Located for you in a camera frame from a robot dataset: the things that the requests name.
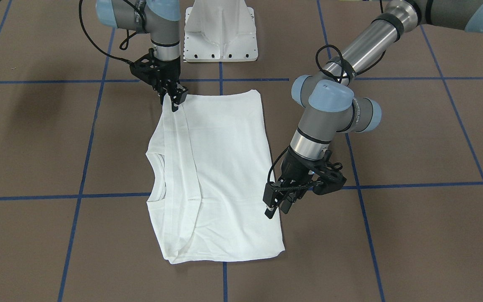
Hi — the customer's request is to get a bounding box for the white camera pedestal base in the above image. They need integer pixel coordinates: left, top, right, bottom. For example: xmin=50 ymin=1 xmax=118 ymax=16
xmin=183 ymin=0 xmax=258 ymax=62

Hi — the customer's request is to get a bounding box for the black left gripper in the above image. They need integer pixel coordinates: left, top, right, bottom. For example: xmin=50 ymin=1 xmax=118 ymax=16
xmin=263 ymin=147 xmax=347 ymax=219

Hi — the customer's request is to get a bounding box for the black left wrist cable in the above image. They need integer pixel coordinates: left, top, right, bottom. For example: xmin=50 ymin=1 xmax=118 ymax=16
xmin=266 ymin=44 xmax=386 ymax=189

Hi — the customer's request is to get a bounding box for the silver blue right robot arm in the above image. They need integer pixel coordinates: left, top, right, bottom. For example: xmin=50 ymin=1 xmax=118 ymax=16
xmin=96 ymin=0 xmax=189 ymax=112

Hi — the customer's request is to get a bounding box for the white long-sleeve printed t-shirt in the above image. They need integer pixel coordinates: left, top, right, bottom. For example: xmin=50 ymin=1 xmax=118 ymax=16
xmin=146 ymin=90 xmax=285 ymax=264

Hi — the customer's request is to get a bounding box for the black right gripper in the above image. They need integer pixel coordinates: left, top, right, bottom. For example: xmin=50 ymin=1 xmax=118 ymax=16
xmin=130 ymin=48 xmax=189 ymax=112

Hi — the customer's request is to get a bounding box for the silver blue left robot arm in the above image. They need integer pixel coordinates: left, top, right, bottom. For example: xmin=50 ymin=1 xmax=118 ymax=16
xmin=263 ymin=0 xmax=483 ymax=219

